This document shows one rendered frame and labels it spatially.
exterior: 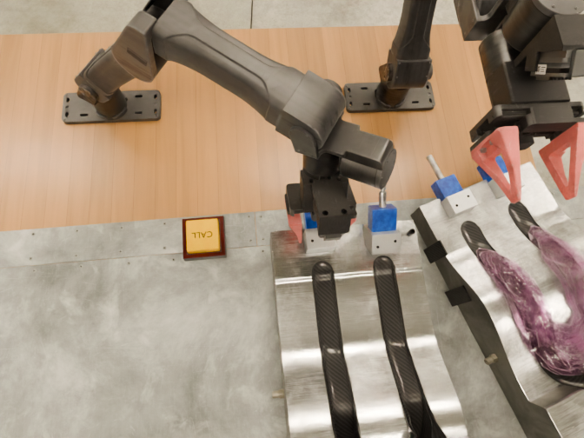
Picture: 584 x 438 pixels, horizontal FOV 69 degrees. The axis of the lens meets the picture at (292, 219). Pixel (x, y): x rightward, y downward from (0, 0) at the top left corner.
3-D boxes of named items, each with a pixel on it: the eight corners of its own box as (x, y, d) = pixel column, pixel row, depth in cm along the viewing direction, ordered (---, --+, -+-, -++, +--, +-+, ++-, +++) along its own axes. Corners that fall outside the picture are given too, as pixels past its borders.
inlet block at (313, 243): (296, 189, 81) (298, 177, 75) (322, 187, 81) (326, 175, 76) (304, 256, 77) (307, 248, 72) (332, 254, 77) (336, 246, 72)
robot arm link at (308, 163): (355, 169, 64) (359, 129, 59) (337, 189, 60) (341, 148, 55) (314, 155, 66) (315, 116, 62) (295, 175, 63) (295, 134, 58)
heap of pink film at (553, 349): (465, 254, 79) (486, 243, 72) (543, 220, 82) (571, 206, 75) (540, 392, 72) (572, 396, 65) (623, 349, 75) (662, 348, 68)
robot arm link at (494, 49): (560, 61, 46) (544, 9, 48) (510, 63, 46) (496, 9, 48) (523, 96, 53) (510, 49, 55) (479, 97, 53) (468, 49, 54)
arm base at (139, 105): (151, 99, 83) (152, 69, 85) (44, 102, 81) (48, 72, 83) (161, 120, 90) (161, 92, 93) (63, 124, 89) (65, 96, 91)
